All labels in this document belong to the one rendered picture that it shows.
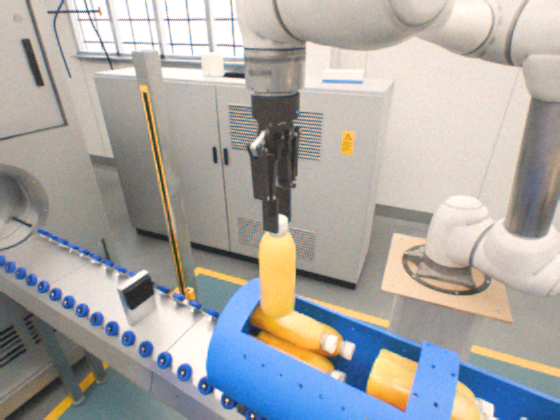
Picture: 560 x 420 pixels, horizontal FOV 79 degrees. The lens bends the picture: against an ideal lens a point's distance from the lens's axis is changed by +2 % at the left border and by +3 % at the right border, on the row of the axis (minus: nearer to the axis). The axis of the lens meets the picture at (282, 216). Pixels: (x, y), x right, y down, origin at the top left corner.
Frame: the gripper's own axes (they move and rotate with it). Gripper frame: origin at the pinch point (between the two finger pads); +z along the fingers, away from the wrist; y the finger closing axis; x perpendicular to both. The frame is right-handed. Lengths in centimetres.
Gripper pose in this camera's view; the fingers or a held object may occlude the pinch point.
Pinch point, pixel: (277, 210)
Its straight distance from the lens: 61.1
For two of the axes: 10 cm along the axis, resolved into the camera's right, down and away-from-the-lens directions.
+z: 0.1, 8.7, 4.9
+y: -5.0, 4.3, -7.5
